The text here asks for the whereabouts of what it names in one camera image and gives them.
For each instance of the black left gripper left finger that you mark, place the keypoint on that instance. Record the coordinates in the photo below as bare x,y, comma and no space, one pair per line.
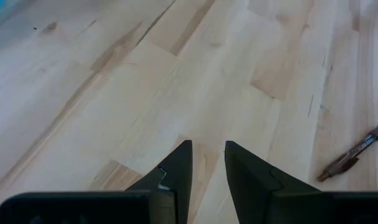
179,174

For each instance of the brown pen with metal band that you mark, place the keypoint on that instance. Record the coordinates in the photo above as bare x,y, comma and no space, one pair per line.
344,161

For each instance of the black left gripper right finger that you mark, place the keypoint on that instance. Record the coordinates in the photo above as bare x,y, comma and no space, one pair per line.
248,186

